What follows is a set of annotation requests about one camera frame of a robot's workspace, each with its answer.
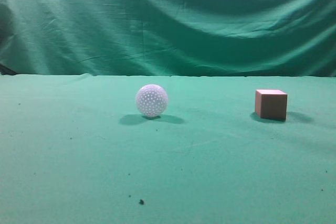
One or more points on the green table cloth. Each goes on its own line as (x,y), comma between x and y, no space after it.
(76,149)

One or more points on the green backdrop cloth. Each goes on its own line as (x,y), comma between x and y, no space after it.
(168,37)

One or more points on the white dimpled ball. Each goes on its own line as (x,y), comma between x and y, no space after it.
(151,100)

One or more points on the pink cube block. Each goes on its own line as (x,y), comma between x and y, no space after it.
(271,104)

